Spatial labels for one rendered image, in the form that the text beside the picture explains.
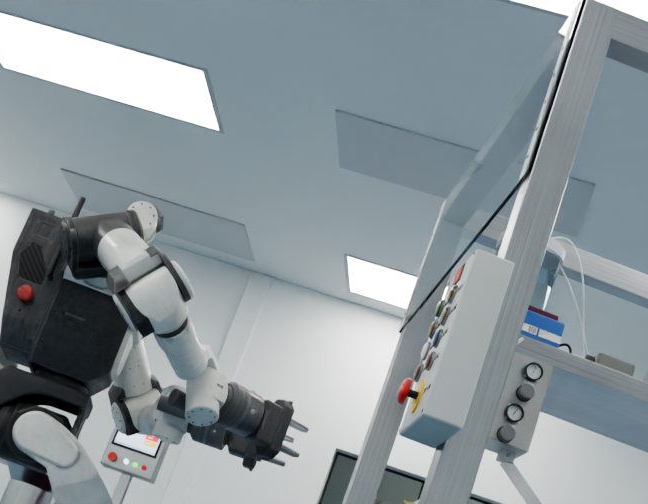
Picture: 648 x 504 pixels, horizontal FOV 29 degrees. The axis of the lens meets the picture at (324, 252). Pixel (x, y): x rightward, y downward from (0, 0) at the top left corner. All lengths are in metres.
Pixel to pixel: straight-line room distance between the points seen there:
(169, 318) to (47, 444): 0.45
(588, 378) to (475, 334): 0.89
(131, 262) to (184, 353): 0.19
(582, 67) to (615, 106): 2.75
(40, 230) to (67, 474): 0.51
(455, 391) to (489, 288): 0.16
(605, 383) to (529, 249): 0.75
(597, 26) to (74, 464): 1.30
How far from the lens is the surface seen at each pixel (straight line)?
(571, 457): 7.67
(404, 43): 4.89
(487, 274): 1.81
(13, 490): 5.24
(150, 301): 2.24
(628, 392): 2.67
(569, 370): 2.64
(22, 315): 2.61
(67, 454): 2.56
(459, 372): 1.76
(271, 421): 2.51
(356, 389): 7.70
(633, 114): 4.89
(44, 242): 2.65
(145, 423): 2.89
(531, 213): 1.98
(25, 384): 2.61
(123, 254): 2.30
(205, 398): 2.39
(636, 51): 2.17
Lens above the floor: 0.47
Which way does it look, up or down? 20 degrees up
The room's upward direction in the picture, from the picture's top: 21 degrees clockwise
